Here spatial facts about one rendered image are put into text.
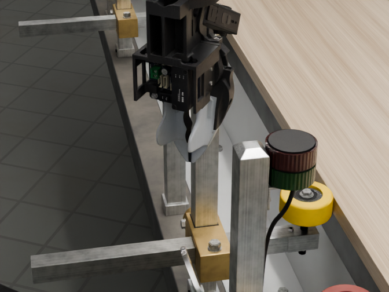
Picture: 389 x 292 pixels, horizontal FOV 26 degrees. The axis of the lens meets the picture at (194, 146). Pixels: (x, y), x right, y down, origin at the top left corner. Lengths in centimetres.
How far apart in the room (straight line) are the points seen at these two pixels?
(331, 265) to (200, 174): 28
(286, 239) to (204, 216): 13
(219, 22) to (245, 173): 17
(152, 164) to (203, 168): 51
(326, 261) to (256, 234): 41
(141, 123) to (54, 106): 167
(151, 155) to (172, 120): 85
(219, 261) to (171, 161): 33
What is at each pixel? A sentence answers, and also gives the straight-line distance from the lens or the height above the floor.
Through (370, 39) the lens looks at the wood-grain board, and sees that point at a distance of 185.
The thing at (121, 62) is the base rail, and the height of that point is 70.
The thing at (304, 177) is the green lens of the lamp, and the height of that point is 109.
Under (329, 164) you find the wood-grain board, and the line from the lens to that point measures 137.
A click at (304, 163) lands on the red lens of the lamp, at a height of 111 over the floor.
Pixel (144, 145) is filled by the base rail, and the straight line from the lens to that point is 181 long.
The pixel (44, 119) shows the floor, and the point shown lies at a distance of 345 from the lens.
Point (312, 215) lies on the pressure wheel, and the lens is 125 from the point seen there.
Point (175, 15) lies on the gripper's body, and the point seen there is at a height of 131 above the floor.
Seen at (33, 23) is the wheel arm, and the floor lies 82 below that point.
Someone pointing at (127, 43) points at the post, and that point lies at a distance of 222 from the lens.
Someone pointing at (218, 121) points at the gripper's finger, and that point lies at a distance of 91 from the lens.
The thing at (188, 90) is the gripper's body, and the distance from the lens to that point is 84.
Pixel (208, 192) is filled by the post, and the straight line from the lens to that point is 126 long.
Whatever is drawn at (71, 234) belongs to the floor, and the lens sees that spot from 275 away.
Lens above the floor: 160
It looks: 30 degrees down
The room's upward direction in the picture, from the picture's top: straight up
